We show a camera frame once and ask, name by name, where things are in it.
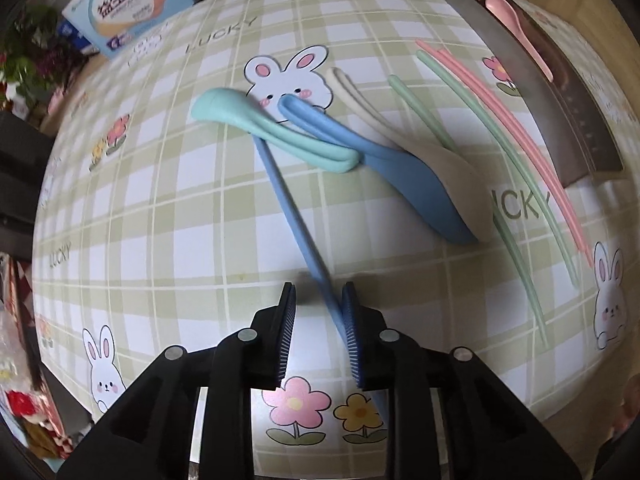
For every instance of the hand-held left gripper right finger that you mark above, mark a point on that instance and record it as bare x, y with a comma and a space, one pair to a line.
350, 335

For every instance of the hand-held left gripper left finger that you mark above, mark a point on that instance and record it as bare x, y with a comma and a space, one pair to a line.
285, 330

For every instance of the blue chopstick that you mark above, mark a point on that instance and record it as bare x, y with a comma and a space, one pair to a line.
295, 220

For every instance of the blue spoon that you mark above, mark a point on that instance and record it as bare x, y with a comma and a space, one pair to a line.
420, 190

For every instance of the green chopstick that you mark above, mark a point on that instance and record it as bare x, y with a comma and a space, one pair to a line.
520, 280
492, 127

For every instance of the beige spoon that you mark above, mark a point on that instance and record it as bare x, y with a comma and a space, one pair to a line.
460, 180

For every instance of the teal spoon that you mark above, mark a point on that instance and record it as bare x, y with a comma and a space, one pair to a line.
220, 107

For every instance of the pink chopstick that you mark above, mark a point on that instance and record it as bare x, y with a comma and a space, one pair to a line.
475, 74
452, 62

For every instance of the stainless steel utensil tray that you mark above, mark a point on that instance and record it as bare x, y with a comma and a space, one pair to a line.
520, 90

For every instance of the pink spoon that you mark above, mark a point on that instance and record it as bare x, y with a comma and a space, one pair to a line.
500, 7

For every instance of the person's right hand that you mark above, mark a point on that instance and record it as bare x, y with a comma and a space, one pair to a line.
626, 410

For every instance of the checked rabbit table mat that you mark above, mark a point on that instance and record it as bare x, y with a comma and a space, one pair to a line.
200, 240

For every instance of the red gift bag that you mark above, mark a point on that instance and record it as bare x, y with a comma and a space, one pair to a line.
17, 402

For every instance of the white and blue supplement box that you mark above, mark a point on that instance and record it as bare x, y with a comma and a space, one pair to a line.
125, 5

